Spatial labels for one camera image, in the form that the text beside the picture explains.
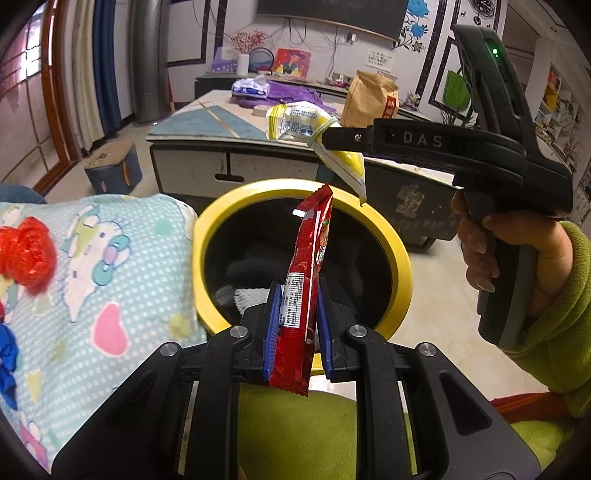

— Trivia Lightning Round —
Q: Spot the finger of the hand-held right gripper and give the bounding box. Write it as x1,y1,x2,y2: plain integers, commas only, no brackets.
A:
318,126,377,154

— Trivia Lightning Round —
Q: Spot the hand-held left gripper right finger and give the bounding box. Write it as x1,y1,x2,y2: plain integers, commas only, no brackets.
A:
316,279,541,480

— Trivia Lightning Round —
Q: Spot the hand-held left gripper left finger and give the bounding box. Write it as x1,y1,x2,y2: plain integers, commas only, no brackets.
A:
51,282,284,480

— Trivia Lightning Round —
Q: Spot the pale purple foam net sleeve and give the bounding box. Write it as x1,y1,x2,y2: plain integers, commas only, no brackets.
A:
215,284,273,319

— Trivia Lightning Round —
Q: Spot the yellow white snack packet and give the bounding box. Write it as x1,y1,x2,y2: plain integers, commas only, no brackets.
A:
265,102,368,206

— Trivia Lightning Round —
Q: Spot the long red snack packet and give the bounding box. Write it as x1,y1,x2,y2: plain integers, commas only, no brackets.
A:
268,182,334,398

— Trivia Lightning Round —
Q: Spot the yellow rimmed trash bin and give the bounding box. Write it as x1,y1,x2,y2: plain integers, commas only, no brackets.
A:
193,179,411,377

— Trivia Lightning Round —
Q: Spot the red plastic wrapper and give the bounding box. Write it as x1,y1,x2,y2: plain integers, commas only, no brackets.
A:
0,217,58,296

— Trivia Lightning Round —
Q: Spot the blue plastic wrapper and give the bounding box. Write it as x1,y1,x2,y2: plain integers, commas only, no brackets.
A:
0,323,21,411

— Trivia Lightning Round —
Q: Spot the person's right forearm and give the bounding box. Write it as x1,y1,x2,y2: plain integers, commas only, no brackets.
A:
501,220,591,418

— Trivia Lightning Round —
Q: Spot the person's right hand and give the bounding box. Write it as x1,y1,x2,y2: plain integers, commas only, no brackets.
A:
450,189,578,320

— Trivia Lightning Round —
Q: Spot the brown paper bag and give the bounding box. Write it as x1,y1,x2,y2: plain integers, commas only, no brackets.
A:
342,70,400,129

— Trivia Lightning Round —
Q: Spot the purple cloth bag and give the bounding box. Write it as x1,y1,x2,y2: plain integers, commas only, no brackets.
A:
245,80,340,112

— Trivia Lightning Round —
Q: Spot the colourful picture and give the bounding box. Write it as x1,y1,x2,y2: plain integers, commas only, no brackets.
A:
271,47,312,77

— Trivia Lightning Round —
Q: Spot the person's green fleece clothing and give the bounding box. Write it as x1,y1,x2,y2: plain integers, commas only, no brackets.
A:
238,382,585,480

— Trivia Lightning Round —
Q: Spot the white blue tissue pack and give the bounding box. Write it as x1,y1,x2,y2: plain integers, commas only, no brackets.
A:
231,76,270,99

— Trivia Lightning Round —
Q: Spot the white vase with red flowers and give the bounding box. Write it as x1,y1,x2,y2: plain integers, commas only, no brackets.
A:
229,28,269,77

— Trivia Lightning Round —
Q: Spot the purple card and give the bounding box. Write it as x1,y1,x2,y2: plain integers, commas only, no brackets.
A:
211,50,237,75

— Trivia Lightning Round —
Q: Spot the dark television cabinet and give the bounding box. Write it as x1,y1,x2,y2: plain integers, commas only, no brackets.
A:
194,71,430,112

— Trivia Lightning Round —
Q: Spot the marble top coffee table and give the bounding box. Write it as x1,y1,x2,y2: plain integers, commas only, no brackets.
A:
147,89,462,252

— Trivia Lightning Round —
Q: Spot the cartoon cat printed blanket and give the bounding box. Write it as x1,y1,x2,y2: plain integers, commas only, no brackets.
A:
0,193,208,474

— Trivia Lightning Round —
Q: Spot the silver standing air conditioner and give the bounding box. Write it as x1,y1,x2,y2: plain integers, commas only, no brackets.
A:
129,0,172,125

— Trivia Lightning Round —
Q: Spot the orange cloth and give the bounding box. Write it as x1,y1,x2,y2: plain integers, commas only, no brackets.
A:
489,394,580,422

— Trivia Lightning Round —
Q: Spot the blue storage stool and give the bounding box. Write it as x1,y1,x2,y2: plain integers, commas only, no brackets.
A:
84,141,144,197

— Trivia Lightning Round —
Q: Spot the narrow blue curtain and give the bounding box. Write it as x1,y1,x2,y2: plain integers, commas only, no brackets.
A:
92,0,123,137

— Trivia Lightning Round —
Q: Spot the narrow beige curtain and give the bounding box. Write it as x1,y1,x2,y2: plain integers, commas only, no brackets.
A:
71,0,100,151

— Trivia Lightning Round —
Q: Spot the blue sofa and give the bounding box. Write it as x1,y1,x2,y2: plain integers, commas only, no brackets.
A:
0,184,47,205

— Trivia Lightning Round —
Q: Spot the wooden framed glass door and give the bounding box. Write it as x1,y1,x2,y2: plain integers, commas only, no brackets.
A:
0,0,84,195

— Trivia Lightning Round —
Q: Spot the white wall shelf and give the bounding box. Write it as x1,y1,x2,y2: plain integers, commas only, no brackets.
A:
536,41,591,162

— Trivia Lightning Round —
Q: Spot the white paper wall note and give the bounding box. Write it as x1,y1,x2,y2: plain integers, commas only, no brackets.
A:
365,46,397,72

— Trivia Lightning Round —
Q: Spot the round black ring ornament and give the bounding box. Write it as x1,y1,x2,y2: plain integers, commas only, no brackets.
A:
249,46,277,75

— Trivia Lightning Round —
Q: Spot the wall-mounted television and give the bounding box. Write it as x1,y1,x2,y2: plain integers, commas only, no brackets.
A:
256,0,411,40

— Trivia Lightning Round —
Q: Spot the blue flower wall decal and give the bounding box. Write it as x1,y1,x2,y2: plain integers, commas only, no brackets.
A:
392,0,432,54

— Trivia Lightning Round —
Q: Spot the black wall clock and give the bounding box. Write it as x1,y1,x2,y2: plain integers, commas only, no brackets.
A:
468,0,502,19

